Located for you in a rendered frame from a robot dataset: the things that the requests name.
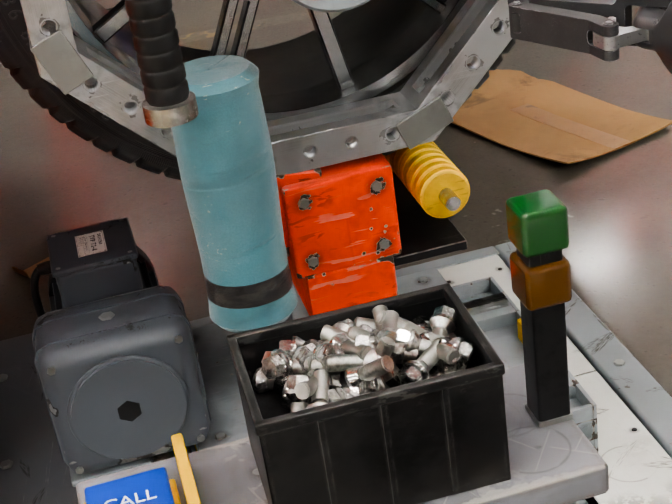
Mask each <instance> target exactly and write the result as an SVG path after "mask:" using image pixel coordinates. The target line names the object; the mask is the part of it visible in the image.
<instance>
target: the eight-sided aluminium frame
mask: <svg viewBox="0 0 672 504"><path fill-rule="evenodd" d="M20 3H21V6H22V10H23V14H24V18H25V22H26V26H27V32H28V38H29V44H30V50H31V52H32V53H33V54H34V57H35V61H36V65H37V69H38V72H39V76H40V77H41V78H43V79H44V80H46V81H48V82H49V83H51V84H53V85H55V86H56V87H58V88H60V90H61V91H62V92H63V94H65V95H66V94H70V95H72V96H73V97H75V98H77V99H78V100H80V101H82V102H83V103H85V104H87V105H89V106H90V107H92V108H94V109H95V110H97V111H99V112H100V113H102V114H104V115H106V116H107V117H109V118H111V119H112V120H114V121H116V122H118V123H119V124H121V125H123V126H124V127H126V128H128V129H129V130H131V131H133V132H135V133H136V134H138V135H140V136H141V137H143V138H145V139H146V140H148V141H150V142H152V143H153V144H155V145H157V146H158V147H160V148H162V149H164V150H165V151H167V152H169V153H170V154H172V155H174V156H175V157H176V151H175V145H174V139H173V133H172V127H169V128H155V127H151V126H148V125H147V124H146V122H145V118H144V113H143V108H142V102H143V101H144V100H145V94H144V85H143V84H142V80H141V76H140V75H138V74H136V73H135V72H133V71H131V70H130V69H128V68H127V67H125V66H123V65H122V64H120V63H118V62H117V61H115V60H114V59H112V58H110V57H109V56H107V55H105V54H104V53H102V52H100V51H99V50H97V49H96V48H94V47H92V46H91V45H89V44H87V43H86V42H84V41H83V40H81V39H79V38H78V37H76V36H74V35H73V31H72V27H71V22H70V18H69V14H68V10H67V6H66V2H65V0H20ZM511 39H512V38H511V36H510V22H509V7H508V0H467V1H466V3H465V4H464V5H463V7H462V8H461V9H460V11H459V12H458V13H457V15H456V16H455V18H454V19H453V20H452V22H451V23H450V24H449V26H448V27H447V28H446V30H445V31H444V32H443V34H442V35H441V37H440V38H439V39H438V41H437V42H436V43H435V45H434V46H433V47H432V49H431V50H430V51H429V53H428V54H427V56H426V57H425V58H424V60H423V61H422V62H421V64H420V65H419V66H418V68H417V69H416V70H415V72H414V73H413V75H412V76H411V77H410V79H409V80H408V81H407V83H406V84H405V85H404V87H403V88H402V89H401V91H399V92H397V93H392V94H388V95H383V96H379V97H374V98H370V99H365V100H361V101H356V102H352V103H348V104H343V105H339V106H334V107H330V108H325V109H321V110H316V111H312V112H307V113H303V114H298V115H294V116H289V117H285V118H281V119H276V120H272V121H267V125H268V130H269V135H270V139H271V145H272V151H273V157H274V162H275V169H276V175H284V174H292V173H299V172H303V171H307V170H312V169H316V168H320V167H325V166H329V165H333V164H338V163H342V162H346V161H350V160H355V159H359V158H363V157H368V156H372V155H376V154H381V153H385V152H389V151H394V150H398V149H402V148H407V147H408V148H409V149H412V148H414V147H415V146H417V145H419V144H424V143H428V142H432V141H435V140H436V139H437V138H438V136H439V135H440V134H441V132H442V131H443V130H444V128H445V127H446V126H447V125H449V124H450V123H452V122H453V121H454V120H453V116H454V115H455V114H456V112H457V111H458V110H459V108H460V107H461V106H462V104H463V103H464V102H465V100H466V99H467V98H468V96H469V95H470V94H471V92H472V91H473V90H474V88H475V87H476V86H477V84H478V83H479V82H480V80H481V79H482V78H483V76H484V75H485V74H486V72H487V71H488V70H489V68H490V67H491V66H492V65H493V63H494V62H495V61H496V59H497V58H498V57H499V55H500V54H501V53H502V51H503V50H504V49H505V47H506V46H507V45H508V43H509V42H510V41H511Z"/></svg>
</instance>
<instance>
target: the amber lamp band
mask: <svg viewBox="0 0 672 504"><path fill-rule="evenodd" d="M510 270H511V283H512V291H513V293H514V294H515V295H516V296H517V297H518V299H519V300H520V301H521V302H522V304H523V305H524V306H525V307H526V308H527V309H528V310H529V311H536V310H540V309H543V308H547V307H551V306H555V305H559V304H563V303H567V302H569V301H570V300H571V298H572V287H571V266H570V262H569V260H568V259H567V258H566V257H565V256H564V255H563V254H562V260H560V261H556V262H552V263H548V264H544V265H540V266H536V267H528V266H527V265H526V264H525V263H524V262H523V260H522V259H521V258H520V257H519V256H518V255H517V252H516V251H514V252H512V253H511V254H510Z"/></svg>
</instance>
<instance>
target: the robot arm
mask: <svg viewBox="0 0 672 504"><path fill-rule="evenodd" d="M632 5H634V6H640V7H639V9H638V11H637V14H636V15H635V17H634V19H633V23H632ZM508 7H509V22H510V36H511V38H513V39H518V40H523V41H528V42H533V43H538V44H543V45H548V46H553V47H558V48H563V49H568V50H573V51H578V52H583V53H588V54H591V55H593V56H595V57H597V58H599V59H601V60H603V61H608V62H613V61H616V60H618V59H619V58H620V50H619V48H620V47H624V46H638V47H640V48H643V49H648V50H653V51H656V53H657V54H658V56H659V57H660V59H661V61H662V62H663V64H664V65H665V67H666V68H667V70H668V71H669V72H670V73H671V74H672V0H508ZM632 25H633V26H632Z"/></svg>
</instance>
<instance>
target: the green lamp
mask: <svg viewBox="0 0 672 504"><path fill-rule="evenodd" d="M506 216H507V229H508V238H509V240H510V241H511V243H512V244H513V245H514V246H515V247H516V248H517V249H518V250H519V251H520V253H521V254H522V255H523V256H524V257H526V258H532V257H536V256H540V255H544V254H548V253H552V252H556V251H560V250H564V249H566V248H568V246H569V224H568V209H567V206H566V205H565V204H564V203H563V202H562V201H561V200H559V199H558V198H557V197H556V196H555V195H554V194H553V193H552V192H551V191H550V190H548V189H544V190H540V191H536V192H532V193H528V194H524V195H519V196H515V197H511V198H509V199H507V201H506Z"/></svg>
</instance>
